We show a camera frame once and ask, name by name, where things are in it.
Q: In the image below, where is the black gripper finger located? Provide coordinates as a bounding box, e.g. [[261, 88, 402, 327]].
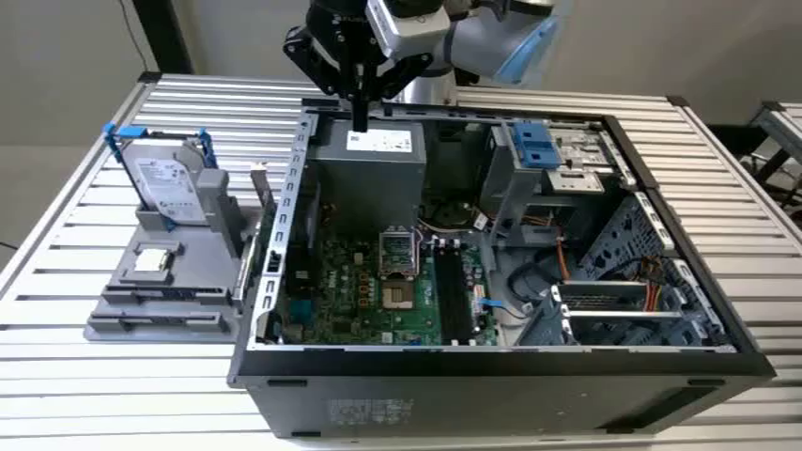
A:
[[281, 26, 362, 132], [361, 53, 434, 132]]

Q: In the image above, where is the black RAM slot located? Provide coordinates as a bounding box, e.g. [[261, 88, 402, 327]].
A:
[[436, 240, 464, 347], [449, 240, 477, 347]]

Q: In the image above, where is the blue plastic drive latch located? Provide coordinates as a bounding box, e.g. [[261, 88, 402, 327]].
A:
[[510, 120, 554, 170]]

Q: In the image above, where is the grey power supply unit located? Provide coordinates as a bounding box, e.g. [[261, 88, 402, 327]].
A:
[[306, 117, 429, 236]]

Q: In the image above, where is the metal socket cover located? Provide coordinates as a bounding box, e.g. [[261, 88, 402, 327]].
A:
[[380, 225, 421, 279]]

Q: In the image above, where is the hard disk in blue carrier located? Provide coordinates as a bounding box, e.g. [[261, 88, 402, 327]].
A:
[[102, 120, 219, 232]]

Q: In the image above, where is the silver optical drive bay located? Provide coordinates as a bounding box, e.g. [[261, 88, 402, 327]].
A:
[[486, 119, 620, 245]]

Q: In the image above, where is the CPU socket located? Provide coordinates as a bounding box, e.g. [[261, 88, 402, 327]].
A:
[[381, 279, 420, 311]]

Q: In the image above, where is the grey plastic parts rack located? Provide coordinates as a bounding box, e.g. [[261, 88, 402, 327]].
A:
[[83, 168, 264, 344]]

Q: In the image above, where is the silver CPU chip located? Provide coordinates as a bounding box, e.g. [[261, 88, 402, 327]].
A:
[[134, 248, 171, 273]]

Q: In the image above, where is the green motherboard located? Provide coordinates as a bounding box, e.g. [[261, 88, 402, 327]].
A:
[[278, 234, 504, 347]]

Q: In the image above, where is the metal disk bay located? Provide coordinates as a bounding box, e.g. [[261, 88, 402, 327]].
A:
[[520, 279, 713, 348]]

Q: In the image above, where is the metal slat side table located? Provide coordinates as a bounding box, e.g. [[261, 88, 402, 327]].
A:
[[745, 100, 802, 208]]

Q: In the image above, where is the black open PC case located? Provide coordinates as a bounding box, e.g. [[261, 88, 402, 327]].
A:
[[226, 97, 779, 441]]

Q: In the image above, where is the black post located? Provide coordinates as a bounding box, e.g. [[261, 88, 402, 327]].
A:
[[129, 0, 195, 76]]

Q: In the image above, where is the graphics card with metal bracket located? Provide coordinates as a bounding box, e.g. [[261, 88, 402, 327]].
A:
[[236, 162, 282, 314]]

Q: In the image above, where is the orange wire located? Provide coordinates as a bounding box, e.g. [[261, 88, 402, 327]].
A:
[[556, 237, 573, 284]]

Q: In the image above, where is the black looped cable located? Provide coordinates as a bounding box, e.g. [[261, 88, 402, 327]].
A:
[[505, 260, 557, 310]]

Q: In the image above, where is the red yellow wire bundle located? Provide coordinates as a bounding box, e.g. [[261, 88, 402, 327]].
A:
[[640, 256, 669, 315]]

